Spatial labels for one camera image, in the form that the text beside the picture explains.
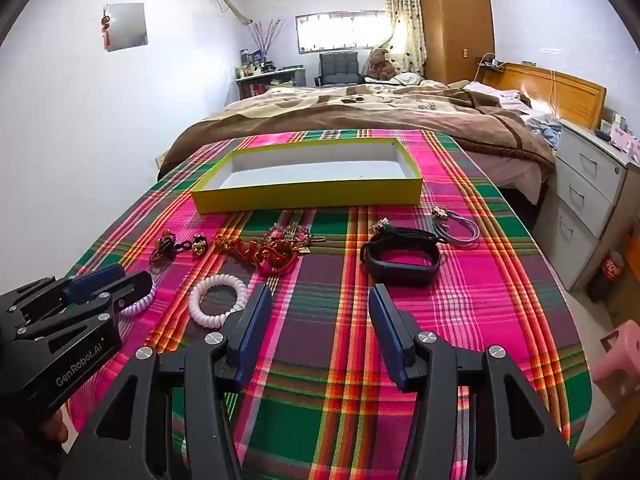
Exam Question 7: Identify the pink white patterned box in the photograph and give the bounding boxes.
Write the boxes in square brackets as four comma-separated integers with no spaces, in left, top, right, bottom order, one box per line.
[612,127,640,155]

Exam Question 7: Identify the vase of purple branches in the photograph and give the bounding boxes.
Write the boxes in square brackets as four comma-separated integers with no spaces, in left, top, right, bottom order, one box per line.
[248,17,286,66]

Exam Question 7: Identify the wooden wardrobe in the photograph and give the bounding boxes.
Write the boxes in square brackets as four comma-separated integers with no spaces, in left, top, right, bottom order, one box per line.
[416,0,496,86]

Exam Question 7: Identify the blue crumpled clothes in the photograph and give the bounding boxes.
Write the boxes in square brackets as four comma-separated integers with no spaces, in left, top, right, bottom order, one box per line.
[522,112,563,146]

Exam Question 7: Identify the window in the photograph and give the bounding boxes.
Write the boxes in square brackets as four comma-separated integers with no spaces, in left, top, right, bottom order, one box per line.
[295,10,388,55]

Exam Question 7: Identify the red drink can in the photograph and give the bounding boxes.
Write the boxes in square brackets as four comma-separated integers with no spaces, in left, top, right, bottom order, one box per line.
[597,250,626,283]

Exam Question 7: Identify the wooden bed headboard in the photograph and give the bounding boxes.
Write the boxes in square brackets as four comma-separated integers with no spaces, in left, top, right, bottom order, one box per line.
[482,62,608,131]

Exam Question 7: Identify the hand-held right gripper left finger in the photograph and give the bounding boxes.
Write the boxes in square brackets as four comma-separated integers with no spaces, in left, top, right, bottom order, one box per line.
[75,284,273,480]

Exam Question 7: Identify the purple coil hair tie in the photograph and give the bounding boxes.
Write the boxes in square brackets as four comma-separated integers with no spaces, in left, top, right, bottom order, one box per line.
[117,275,157,317]

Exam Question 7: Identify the brown printed blanket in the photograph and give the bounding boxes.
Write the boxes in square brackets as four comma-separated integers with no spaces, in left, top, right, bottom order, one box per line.
[157,80,556,186]

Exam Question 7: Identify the square wall mirror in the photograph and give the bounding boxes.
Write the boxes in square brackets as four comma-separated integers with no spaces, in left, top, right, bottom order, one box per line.
[104,2,149,52]

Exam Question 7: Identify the patterned curtain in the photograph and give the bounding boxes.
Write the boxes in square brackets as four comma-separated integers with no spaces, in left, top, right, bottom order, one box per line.
[384,0,426,78]

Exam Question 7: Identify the dry wooden branch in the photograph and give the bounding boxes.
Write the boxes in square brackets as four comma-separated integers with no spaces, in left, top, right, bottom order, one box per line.
[207,0,253,26]

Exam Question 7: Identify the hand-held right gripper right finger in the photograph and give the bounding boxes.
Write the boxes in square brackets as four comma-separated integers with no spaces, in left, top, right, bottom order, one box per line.
[367,284,571,480]

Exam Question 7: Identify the brown teddy bear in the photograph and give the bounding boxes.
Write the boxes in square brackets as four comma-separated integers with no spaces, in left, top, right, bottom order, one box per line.
[364,47,396,82]

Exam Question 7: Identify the red gold knotted bracelet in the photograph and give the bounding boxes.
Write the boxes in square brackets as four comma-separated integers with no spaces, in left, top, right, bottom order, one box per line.
[214,235,251,261]

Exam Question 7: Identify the pink coil hair tie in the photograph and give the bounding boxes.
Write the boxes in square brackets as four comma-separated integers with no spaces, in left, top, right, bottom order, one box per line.
[189,274,248,330]

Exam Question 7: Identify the red string bracelet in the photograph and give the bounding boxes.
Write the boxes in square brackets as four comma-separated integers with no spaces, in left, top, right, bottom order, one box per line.
[245,240,301,276]

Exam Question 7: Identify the person's left hand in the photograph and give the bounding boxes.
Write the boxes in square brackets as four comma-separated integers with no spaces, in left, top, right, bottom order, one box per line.
[42,412,69,444]

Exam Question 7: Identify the pink green plaid cloth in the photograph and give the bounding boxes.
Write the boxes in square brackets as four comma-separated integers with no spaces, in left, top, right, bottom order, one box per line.
[65,127,593,480]

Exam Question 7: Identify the grey armchair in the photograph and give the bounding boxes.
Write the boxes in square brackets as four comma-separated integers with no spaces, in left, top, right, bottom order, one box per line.
[315,51,366,87]

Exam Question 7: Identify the shelf with bottles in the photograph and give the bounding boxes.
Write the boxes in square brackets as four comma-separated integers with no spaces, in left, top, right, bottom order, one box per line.
[235,65,307,101]

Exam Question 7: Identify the white drawer nightstand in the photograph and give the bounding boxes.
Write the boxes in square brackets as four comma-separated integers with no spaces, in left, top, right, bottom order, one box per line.
[532,120,640,291]

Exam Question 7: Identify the grey cord hair tie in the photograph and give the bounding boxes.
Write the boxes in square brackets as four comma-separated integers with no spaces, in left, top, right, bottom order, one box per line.
[431,206,481,248]

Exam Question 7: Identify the gold charm bracelet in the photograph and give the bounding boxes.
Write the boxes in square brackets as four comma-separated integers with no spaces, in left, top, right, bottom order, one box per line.
[267,220,328,256]

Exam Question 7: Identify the black smart wristband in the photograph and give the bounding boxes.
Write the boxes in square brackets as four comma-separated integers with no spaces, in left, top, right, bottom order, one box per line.
[360,227,442,288]

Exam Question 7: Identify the pink plastic stool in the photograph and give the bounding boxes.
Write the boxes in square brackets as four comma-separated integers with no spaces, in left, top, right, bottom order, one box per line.
[592,322,640,411]

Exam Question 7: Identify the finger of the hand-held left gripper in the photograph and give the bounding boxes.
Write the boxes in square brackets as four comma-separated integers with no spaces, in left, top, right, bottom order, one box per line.
[15,271,153,345]
[0,264,126,323]

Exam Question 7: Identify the yellow-green cardboard box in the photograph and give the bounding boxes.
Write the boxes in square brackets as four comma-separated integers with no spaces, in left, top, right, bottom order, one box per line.
[190,137,423,215]

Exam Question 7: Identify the dark beaded bracelet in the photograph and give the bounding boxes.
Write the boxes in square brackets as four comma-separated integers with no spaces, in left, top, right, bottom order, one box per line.
[150,232,193,263]

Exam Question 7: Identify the large white pillow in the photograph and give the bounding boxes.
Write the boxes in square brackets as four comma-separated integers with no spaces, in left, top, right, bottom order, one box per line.
[462,80,531,108]

